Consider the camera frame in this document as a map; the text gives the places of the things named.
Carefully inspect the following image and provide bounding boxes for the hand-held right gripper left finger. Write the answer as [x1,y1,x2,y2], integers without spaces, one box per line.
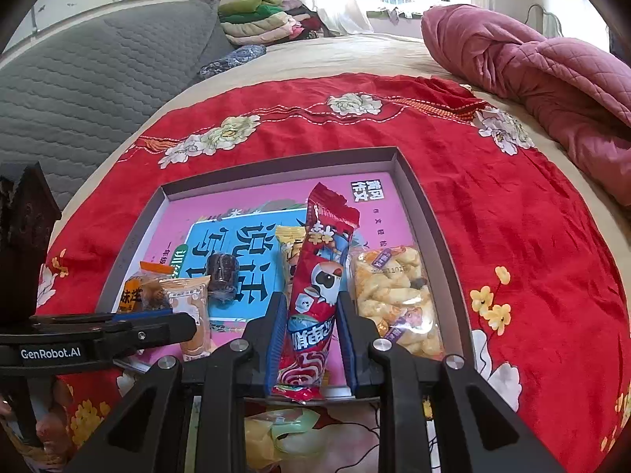
[64,292,289,473]

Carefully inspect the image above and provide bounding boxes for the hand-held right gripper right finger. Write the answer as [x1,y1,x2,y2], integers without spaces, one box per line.
[335,292,565,473]

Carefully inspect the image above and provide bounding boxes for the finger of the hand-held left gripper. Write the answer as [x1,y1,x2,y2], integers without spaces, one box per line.
[96,312,198,358]
[30,309,173,327]

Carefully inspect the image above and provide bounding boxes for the beige cake packet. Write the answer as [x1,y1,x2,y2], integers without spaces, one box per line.
[160,276,213,363]

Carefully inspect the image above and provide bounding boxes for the red cartoon snack packet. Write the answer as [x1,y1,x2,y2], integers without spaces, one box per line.
[269,182,360,405]

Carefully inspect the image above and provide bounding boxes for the clear green yellow packet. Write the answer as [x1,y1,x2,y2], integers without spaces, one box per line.
[244,409,326,471]

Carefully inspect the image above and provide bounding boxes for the dark brown snack packet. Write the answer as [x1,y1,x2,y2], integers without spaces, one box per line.
[206,252,242,306]

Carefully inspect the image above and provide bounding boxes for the yellow cartoon snack packet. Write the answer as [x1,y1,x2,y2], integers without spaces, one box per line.
[274,224,309,301]

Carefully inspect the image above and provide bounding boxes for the grey cardboard box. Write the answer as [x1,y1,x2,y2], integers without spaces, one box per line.
[96,146,468,400]

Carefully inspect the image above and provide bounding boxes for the person's left hand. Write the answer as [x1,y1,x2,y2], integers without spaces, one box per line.
[27,377,75,461]

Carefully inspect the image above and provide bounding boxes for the orange candy packet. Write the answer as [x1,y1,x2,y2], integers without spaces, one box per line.
[118,261,173,313]

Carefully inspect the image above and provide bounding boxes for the clear yellow puffs packet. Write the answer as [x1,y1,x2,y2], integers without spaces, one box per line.
[349,245,444,358]

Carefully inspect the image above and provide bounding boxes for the red floral blanket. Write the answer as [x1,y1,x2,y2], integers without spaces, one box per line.
[34,73,631,473]

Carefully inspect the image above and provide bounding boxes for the grey quilted headboard cover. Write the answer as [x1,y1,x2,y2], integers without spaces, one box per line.
[0,0,235,210]

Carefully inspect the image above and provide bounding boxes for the blue patterned cloth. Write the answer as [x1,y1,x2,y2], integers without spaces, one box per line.
[200,44,267,78]

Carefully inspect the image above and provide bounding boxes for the beige bed sheet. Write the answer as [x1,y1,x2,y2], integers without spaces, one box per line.
[49,34,631,267]

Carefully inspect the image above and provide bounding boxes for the stack of folded clothes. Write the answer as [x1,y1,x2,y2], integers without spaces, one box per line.
[218,0,323,46]

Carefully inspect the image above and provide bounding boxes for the pink quilt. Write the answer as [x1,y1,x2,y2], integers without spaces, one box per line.
[420,4,631,208]

